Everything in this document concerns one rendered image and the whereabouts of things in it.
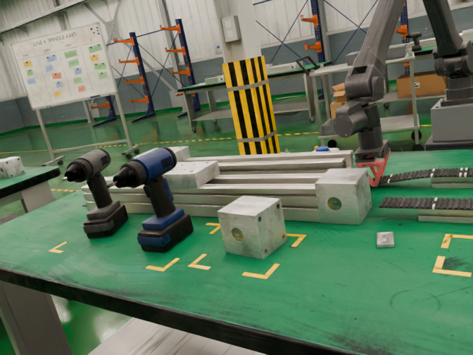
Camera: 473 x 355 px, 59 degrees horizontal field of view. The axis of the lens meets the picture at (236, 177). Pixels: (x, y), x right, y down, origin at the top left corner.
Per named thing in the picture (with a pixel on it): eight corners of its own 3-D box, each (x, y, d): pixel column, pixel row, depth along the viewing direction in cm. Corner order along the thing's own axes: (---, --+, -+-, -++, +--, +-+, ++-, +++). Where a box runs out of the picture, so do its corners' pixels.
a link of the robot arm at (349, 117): (383, 74, 99) (351, 78, 105) (354, 85, 92) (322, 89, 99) (389, 123, 102) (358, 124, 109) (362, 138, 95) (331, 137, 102)
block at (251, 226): (293, 234, 91) (286, 194, 88) (263, 260, 83) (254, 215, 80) (257, 229, 98) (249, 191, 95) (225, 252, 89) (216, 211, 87)
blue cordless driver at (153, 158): (198, 229, 105) (177, 144, 99) (145, 270, 89) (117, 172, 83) (174, 227, 109) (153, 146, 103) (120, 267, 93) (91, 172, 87)
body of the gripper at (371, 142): (354, 160, 104) (350, 132, 102) (364, 148, 112) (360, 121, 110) (381, 158, 101) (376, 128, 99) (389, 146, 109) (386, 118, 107)
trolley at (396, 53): (421, 139, 424) (414, 35, 396) (424, 154, 376) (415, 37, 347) (320, 148, 464) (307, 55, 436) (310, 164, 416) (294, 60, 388)
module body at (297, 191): (334, 206, 102) (330, 172, 100) (320, 222, 94) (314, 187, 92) (111, 199, 145) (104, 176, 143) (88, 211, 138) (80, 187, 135)
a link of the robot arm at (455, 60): (474, 79, 133) (456, 81, 137) (472, 46, 130) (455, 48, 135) (461, 84, 128) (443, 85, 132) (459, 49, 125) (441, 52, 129)
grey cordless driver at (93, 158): (131, 217, 123) (110, 145, 117) (100, 248, 105) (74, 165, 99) (108, 220, 125) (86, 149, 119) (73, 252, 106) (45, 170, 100)
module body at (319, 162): (356, 179, 117) (352, 149, 115) (345, 191, 109) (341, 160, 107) (148, 180, 161) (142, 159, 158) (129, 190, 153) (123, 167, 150)
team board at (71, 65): (43, 172, 655) (-1, 44, 601) (62, 163, 701) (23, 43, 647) (129, 160, 615) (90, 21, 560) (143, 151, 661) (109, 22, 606)
